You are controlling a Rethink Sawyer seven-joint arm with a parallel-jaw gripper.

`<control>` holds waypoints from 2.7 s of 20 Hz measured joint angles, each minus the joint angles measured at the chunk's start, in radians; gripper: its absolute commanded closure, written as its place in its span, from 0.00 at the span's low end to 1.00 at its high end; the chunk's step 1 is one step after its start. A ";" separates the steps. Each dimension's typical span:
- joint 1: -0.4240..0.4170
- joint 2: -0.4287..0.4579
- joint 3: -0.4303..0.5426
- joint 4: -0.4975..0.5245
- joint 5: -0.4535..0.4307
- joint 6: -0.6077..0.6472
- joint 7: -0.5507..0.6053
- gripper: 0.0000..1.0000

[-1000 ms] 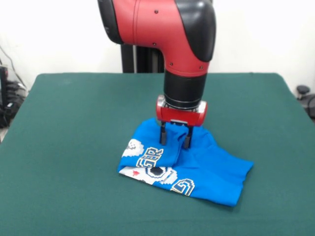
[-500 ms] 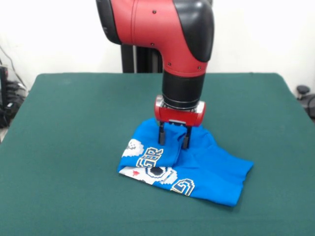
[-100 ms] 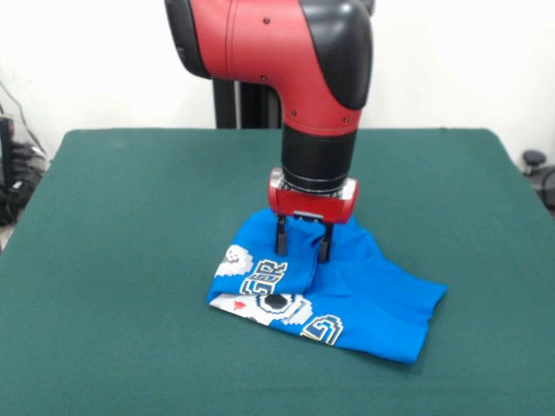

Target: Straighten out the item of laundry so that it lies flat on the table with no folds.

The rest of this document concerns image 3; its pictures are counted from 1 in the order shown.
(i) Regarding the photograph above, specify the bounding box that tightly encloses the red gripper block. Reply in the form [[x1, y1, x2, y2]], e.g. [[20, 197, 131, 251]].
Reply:
[[266, 167, 360, 263]]

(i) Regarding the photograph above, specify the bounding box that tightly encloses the blue printed t-shirt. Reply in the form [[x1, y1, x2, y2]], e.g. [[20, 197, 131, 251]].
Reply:
[[206, 208, 448, 364]]

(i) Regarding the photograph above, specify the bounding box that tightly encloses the dark green table cloth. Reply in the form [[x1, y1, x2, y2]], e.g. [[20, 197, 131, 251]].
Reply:
[[0, 127, 555, 416]]

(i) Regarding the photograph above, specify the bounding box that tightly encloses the gray office chair base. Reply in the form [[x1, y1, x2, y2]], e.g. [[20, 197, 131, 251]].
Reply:
[[521, 149, 555, 207]]

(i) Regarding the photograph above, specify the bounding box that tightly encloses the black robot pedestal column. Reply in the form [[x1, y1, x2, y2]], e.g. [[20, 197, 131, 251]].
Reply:
[[211, 77, 285, 130]]

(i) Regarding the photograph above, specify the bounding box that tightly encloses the black cable pile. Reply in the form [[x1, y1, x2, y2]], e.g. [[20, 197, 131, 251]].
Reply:
[[0, 140, 49, 227]]

